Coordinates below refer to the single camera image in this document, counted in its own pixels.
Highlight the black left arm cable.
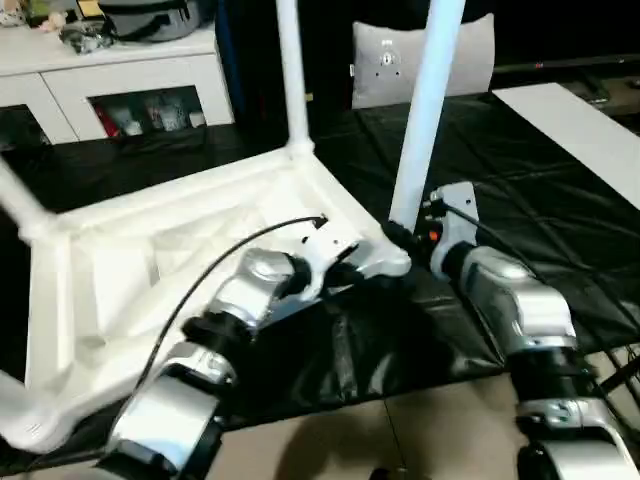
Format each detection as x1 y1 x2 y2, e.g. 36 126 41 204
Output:
127 214 329 401

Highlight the black cabinet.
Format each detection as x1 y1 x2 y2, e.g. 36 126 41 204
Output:
214 0 431 139

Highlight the dark clutter pile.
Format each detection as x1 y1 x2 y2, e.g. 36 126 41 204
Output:
59 24 119 55

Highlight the white flat board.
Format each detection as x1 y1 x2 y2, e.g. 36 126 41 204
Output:
492 82 640 211

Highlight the black mat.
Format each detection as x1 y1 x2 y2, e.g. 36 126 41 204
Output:
0 89 640 471

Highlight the white cabinet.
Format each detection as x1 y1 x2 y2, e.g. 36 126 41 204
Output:
0 24 236 146

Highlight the dark bag on cabinet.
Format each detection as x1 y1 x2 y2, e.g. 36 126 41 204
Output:
99 0 216 42

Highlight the grey cushion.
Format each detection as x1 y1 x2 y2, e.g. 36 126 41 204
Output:
349 12 497 110

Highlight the black pole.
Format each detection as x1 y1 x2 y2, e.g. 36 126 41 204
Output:
599 362 640 394

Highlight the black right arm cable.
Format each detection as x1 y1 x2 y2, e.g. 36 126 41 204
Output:
439 199 640 381

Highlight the white plastic table leg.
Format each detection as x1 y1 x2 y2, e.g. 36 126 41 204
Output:
0 372 76 454
388 0 467 236
275 0 315 156
0 154 56 236

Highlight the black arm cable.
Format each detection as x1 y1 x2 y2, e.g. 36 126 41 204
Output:
439 199 640 381
127 214 329 401

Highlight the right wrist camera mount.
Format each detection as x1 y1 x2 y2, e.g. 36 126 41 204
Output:
428 180 480 281

